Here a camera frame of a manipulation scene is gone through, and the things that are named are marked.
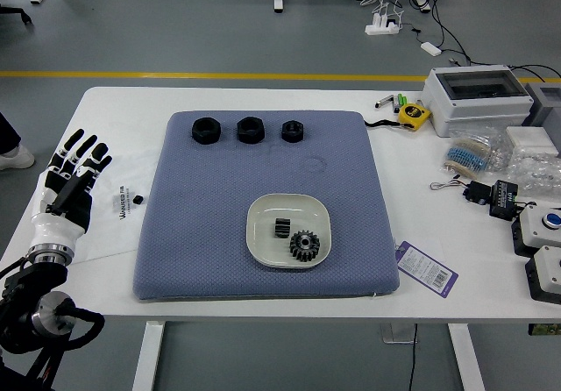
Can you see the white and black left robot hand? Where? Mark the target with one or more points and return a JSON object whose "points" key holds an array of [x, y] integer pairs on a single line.
{"points": [[66, 207]]}

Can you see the white square dish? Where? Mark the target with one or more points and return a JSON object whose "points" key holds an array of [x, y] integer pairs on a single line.
{"points": [[263, 215]]}

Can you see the small black gear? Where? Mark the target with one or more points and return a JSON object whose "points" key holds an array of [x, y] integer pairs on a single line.
{"points": [[281, 228]]}

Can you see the big black gear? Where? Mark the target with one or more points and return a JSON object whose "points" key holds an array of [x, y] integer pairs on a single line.
{"points": [[304, 245]]}

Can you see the large black hex nut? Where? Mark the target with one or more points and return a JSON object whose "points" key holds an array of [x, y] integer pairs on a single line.
{"points": [[206, 131], [251, 130]]}

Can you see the small black hex nut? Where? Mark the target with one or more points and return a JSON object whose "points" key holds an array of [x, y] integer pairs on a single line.
{"points": [[293, 131]]}

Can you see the button box with blue button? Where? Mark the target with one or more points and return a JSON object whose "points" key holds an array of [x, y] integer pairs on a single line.
{"points": [[534, 231]]}

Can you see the white and black button box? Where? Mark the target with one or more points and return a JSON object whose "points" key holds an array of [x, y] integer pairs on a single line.
{"points": [[548, 270]]}

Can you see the small grey box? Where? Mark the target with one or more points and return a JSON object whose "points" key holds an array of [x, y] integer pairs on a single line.
{"points": [[545, 106]]}

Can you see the clear printed plastic bag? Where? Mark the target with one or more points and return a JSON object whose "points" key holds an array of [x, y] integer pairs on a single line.
{"points": [[122, 229]]}

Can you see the white shoe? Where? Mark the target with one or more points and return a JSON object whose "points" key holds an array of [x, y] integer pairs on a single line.
{"points": [[17, 159]]}

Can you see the tiny black block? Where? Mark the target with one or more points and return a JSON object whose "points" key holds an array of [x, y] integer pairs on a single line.
{"points": [[138, 199]]}

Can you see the person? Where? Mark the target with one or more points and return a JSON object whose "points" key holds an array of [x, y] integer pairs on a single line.
{"points": [[8, 134]]}

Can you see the white table leg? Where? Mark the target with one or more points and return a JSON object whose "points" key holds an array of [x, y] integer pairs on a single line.
{"points": [[146, 356], [466, 356]]}

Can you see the black office chair base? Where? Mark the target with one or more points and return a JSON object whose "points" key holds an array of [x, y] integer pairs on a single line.
{"points": [[15, 13]]}

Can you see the blue-grey cushion mat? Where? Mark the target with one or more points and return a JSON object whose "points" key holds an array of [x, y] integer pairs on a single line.
{"points": [[263, 163]]}

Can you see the silver metal cylinder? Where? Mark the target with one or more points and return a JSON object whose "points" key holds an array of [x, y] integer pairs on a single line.
{"points": [[385, 101]]}

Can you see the white power strip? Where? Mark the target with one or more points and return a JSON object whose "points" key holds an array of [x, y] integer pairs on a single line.
{"points": [[381, 28]]}

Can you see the purple and white label tag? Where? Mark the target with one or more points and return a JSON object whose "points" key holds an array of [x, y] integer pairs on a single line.
{"points": [[425, 268]]}

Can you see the white power adapter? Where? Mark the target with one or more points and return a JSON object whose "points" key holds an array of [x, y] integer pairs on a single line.
{"points": [[431, 48]]}

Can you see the bag of blue resistors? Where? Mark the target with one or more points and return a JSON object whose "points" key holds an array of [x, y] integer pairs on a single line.
{"points": [[469, 156]]}

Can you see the black relay module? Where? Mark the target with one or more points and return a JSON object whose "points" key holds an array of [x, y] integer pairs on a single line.
{"points": [[504, 198]]}

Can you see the clear bag of small parts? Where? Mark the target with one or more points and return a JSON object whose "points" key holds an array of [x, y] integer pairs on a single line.
{"points": [[534, 169]]}

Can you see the white foam block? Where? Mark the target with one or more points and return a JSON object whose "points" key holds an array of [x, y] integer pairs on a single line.
{"points": [[532, 139]]}

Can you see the metal bracket under table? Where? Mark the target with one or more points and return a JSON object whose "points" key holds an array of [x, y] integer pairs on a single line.
{"points": [[394, 334]]}

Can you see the grey enclosure box, clear lid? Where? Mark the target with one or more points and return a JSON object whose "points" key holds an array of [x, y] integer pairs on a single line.
{"points": [[473, 110]]}

